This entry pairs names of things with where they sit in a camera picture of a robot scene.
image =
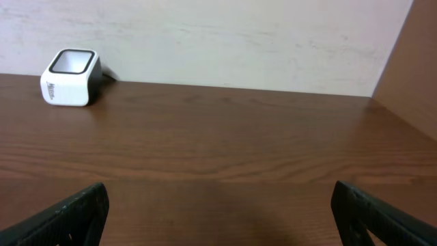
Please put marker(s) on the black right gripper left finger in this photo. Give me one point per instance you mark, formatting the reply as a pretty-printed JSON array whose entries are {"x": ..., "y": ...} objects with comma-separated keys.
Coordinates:
[{"x": 76, "y": 220}]

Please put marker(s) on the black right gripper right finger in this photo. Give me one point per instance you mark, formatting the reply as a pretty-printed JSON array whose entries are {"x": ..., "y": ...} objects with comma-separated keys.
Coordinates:
[{"x": 358, "y": 214}]

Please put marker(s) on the white barcode scanner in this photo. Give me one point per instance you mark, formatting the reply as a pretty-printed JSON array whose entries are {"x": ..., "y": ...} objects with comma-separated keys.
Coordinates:
[{"x": 72, "y": 78}]

